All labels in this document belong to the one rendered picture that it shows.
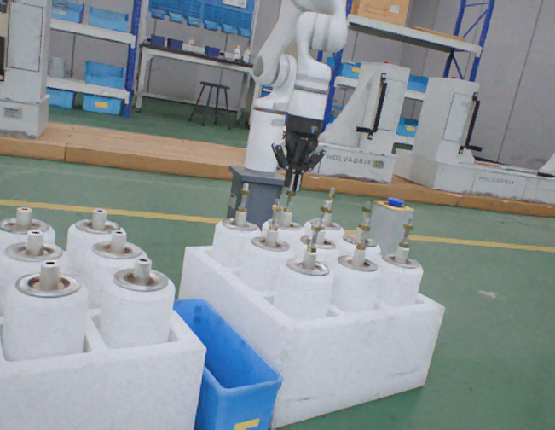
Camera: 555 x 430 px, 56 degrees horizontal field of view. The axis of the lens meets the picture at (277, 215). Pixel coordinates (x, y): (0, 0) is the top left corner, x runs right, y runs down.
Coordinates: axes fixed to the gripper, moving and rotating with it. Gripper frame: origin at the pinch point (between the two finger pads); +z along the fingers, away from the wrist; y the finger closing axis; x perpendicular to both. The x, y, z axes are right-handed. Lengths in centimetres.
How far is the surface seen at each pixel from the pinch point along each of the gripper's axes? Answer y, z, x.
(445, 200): 208, 32, 134
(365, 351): 1.3, 23.5, -31.5
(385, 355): 7.1, 25.2, -31.0
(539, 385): 52, 35, -37
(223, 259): -15.6, 16.3, -4.0
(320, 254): -1.1, 10.7, -16.3
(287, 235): -1.8, 10.7, -4.6
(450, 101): 206, -30, 149
